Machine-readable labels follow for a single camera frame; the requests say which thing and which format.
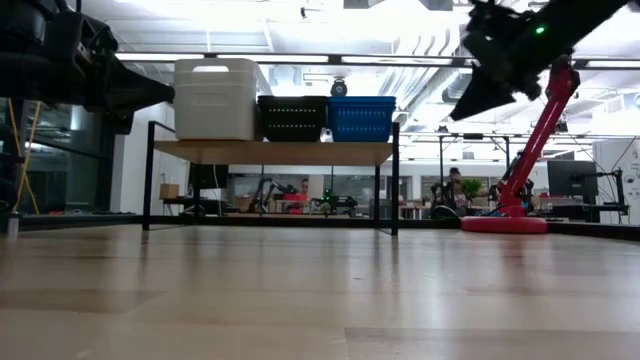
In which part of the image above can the black monitor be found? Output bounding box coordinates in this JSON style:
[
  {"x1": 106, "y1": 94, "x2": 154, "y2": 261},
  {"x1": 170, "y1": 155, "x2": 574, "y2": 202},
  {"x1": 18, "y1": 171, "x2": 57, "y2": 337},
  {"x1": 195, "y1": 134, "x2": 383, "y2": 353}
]
[{"x1": 546, "y1": 159, "x2": 600, "y2": 199}]

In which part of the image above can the black rig frame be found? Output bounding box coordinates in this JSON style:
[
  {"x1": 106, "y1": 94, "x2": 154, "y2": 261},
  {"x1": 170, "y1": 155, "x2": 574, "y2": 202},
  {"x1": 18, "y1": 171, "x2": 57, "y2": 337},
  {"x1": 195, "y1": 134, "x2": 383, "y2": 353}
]
[{"x1": 19, "y1": 212, "x2": 640, "y2": 242}]

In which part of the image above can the overhead light bar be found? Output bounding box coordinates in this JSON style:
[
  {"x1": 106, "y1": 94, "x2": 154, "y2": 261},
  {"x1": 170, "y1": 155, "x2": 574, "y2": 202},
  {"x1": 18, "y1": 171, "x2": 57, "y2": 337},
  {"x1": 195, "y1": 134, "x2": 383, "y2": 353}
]
[{"x1": 114, "y1": 51, "x2": 640, "y2": 70}]

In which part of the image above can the white cabinet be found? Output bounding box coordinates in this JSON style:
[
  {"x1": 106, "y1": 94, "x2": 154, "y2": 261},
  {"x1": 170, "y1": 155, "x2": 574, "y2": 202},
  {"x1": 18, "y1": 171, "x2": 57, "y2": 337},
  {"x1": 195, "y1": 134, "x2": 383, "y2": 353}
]
[{"x1": 592, "y1": 139, "x2": 640, "y2": 226}]

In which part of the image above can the grey metal post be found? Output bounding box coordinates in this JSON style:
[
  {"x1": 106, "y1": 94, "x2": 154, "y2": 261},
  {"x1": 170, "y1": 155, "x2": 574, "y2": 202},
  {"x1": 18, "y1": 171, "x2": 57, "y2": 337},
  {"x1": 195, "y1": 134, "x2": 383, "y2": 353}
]
[{"x1": 5, "y1": 208, "x2": 20, "y2": 239}]

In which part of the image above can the green potted plant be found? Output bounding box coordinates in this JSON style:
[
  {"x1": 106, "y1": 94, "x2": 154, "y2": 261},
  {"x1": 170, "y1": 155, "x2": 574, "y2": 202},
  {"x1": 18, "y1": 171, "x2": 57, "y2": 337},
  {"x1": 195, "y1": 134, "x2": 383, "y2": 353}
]
[{"x1": 459, "y1": 178, "x2": 485, "y2": 200}]

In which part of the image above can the yellow cord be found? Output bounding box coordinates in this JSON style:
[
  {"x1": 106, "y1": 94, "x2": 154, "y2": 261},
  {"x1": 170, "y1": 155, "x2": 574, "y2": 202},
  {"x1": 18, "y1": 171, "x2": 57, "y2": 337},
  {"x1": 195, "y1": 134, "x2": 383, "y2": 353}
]
[
  {"x1": 7, "y1": 98, "x2": 41, "y2": 215},
  {"x1": 12, "y1": 101, "x2": 42, "y2": 212}
]

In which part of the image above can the black background screen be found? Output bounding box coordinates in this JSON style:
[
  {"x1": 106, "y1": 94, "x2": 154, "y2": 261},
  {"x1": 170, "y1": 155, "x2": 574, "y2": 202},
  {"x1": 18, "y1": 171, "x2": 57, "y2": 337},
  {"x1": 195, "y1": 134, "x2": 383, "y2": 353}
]
[{"x1": 188, "y1": 163, "x2": 230, "y2": 190}]

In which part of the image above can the wooden shelf with black frame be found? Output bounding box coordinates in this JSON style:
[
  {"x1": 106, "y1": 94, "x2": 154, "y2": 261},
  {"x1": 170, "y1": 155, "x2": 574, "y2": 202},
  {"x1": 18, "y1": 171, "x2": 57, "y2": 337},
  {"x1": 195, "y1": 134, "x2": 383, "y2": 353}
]
[{"x1": 142, "y1": 121, "x2": 401, "y2": 237}]

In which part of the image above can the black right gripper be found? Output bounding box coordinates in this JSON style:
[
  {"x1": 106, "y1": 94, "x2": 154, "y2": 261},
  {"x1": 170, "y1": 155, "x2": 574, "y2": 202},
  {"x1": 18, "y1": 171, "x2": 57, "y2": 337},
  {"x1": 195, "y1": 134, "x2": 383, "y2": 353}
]
[{"x1": 449, "y1": 2, "x2": 544, "y2": 121}]

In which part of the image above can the black metal rack frame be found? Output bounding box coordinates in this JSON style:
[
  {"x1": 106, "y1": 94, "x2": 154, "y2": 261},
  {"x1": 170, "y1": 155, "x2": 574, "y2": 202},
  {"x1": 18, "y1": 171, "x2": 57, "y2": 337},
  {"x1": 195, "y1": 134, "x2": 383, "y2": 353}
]
[{"x1": 438, "y1": 132, "x2": 512, "y2": 191}]

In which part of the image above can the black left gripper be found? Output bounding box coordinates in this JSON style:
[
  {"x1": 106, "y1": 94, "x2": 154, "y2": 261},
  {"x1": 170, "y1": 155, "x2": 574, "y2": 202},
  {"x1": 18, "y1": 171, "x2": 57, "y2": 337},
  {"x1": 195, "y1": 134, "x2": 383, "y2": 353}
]
[{"x1": 47, "y1": 9, "x2": 177, "y2": 135}]

